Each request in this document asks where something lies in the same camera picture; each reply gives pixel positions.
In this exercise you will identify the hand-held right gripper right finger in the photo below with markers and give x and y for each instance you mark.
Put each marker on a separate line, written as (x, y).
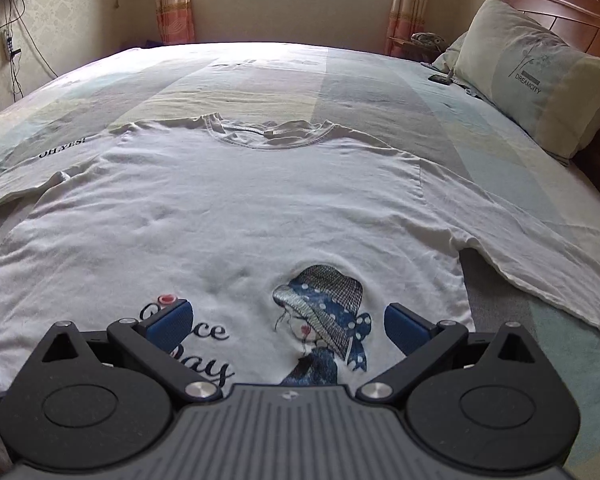
(405, 325)

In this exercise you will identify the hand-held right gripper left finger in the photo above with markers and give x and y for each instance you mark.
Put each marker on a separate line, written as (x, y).
(172, 322)

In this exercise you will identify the white printed long-sleeve shirt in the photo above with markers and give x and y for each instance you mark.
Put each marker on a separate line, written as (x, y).
(255, 210)

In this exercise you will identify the small dark remote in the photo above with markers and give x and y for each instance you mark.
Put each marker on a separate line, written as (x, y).
(440, 78)

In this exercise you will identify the wooden nightstand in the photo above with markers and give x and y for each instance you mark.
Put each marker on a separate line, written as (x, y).
(405, 50)

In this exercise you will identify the small pastel pillow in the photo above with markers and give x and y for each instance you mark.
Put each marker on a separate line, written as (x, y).
(447, 52)

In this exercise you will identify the large printed pastel pillow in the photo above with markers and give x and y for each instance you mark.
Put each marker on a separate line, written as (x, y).
(540, 75)

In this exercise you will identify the grey stuffed toy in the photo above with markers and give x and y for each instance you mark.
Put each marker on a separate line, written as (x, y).
(427, 40)

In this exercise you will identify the pink checked curtain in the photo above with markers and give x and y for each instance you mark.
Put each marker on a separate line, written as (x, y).
(175, 5)
(410, 5)

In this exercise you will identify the wooden headboard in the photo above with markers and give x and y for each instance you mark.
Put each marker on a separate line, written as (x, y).
(590, 20)

